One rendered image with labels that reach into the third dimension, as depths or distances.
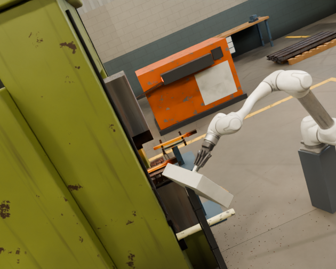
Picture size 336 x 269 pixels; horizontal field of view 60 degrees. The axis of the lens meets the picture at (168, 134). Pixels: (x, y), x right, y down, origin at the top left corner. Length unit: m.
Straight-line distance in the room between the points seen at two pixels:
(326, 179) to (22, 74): 2.32
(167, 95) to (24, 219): 4.23
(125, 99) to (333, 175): 1.81
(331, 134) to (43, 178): 1.92
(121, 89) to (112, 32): 7.66
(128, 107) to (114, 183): 0.50
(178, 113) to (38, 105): 4.29
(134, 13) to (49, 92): 8.03
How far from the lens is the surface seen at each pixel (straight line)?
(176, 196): 2.24
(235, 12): 10.26
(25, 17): 1.68
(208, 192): 1.60
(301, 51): 7.55
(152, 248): 2.11
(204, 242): 2.54
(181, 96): 5.70
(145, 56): 9.59
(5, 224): 1.93
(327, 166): 2.71
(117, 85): 1.91
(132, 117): 1.96
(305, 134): 2.57
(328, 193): 2.81
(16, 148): 1.70
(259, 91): 2.09
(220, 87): 5.88
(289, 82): 2.04
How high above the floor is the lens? 1.97
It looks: 20 degrees down
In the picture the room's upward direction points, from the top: 23 degrees counter-clockwise
